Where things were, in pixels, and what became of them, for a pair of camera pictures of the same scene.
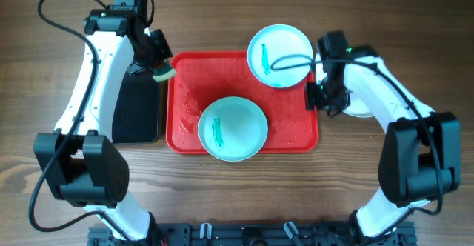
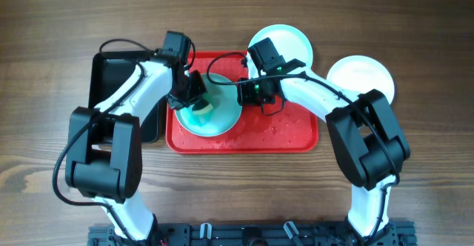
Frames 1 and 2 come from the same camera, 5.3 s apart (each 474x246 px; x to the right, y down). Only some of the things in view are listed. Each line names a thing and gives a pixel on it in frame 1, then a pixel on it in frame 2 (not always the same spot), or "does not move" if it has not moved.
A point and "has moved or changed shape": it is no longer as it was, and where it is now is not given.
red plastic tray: x=203 y=77 does not move
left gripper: x=161 y=54 to x=199 y=90
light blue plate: x=232 y=129 to x=225 y=113
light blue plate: x=280 y=55 does not move
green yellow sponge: x=164 y=72 has moved or changed shape
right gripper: x=312 y=102 to x=245 y=100
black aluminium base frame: x=208 y=234 does not move
